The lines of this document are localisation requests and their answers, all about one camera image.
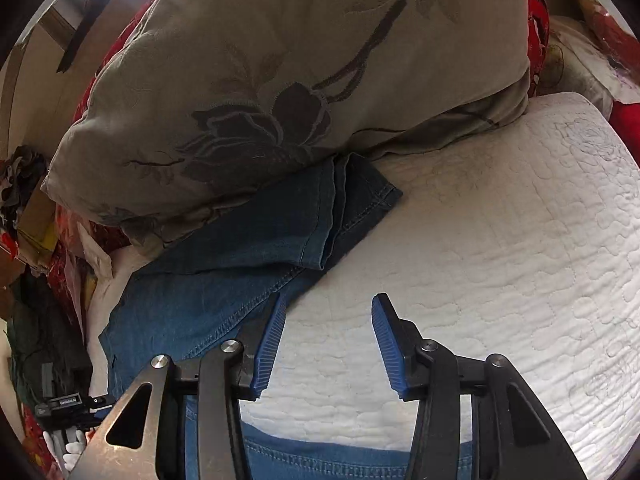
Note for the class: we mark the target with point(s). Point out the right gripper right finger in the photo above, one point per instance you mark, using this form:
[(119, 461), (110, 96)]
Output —
[(397, 340)]

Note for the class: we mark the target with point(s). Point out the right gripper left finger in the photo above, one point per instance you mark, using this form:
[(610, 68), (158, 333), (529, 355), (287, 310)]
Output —
[(260, 339)]

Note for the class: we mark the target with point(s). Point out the blue denim jeans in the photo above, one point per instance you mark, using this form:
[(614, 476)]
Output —
[(281, 242)]

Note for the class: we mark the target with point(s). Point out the white quilted mattress cover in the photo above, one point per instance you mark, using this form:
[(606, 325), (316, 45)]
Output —
[(522, 241)]

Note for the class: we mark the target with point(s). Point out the grey floral pillow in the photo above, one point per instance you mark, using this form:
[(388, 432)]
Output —
[(209, 100)]

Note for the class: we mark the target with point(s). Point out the red patterned blanket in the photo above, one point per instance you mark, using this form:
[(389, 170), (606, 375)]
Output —
[(537, 40)]

